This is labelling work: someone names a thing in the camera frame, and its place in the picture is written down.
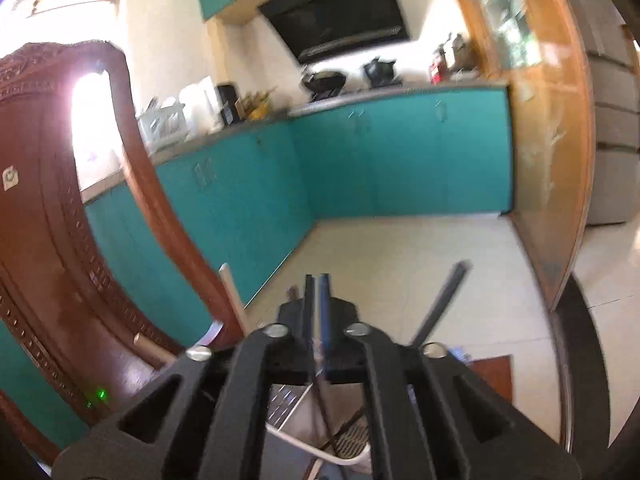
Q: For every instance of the white dish rack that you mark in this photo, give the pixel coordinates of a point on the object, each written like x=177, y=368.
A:
x=160, y=122

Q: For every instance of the light wooden chopstick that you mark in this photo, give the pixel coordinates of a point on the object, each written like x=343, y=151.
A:
x=232, y=300
x=152, y=347

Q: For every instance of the carved wooden chair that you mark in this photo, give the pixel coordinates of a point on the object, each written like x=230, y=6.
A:
x=40, y=260

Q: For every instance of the teal lower kitchen cabinets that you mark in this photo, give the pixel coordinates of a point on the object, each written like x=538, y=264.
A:
x=400, y=160

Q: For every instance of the black range hood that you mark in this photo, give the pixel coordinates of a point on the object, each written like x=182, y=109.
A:
x=335, y=10

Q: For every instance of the white countertop appliance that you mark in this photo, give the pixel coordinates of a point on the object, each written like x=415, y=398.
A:
x=200, y=105

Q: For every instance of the grey multi-door refrigerator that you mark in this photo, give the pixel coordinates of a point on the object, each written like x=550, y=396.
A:
x=615, y=135

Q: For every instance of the dark wooden chopstick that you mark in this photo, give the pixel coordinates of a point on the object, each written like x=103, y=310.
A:
x=445, y=295
x=320, y=405

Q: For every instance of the beige plastic utensil basket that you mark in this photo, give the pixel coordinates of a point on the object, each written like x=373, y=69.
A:
x=300, y=435

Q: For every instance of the grey kitchen countertop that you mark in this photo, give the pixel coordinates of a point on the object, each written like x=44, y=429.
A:
x=410, y=89

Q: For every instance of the yellow oil bottle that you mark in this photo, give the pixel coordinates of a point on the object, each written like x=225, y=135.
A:
x=257, y=105

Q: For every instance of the white square chair sticker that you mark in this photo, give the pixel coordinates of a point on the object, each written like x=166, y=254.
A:
x=10, y=178

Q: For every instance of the black cooking pot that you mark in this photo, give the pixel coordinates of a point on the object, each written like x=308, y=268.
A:
x=382, y=71

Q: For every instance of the red bottle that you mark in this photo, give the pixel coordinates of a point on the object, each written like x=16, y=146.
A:
x=437, y=71

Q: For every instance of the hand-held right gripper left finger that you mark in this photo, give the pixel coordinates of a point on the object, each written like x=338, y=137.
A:
x=300, y=330

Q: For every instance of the black wok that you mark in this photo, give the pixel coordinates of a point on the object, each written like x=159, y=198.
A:
x=324, y=82

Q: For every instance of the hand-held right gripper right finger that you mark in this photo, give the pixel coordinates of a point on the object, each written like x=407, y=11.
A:
x=325, y=310

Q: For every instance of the wooden framed glass sliding door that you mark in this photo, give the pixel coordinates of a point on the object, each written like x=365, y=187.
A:
x=540, y=160

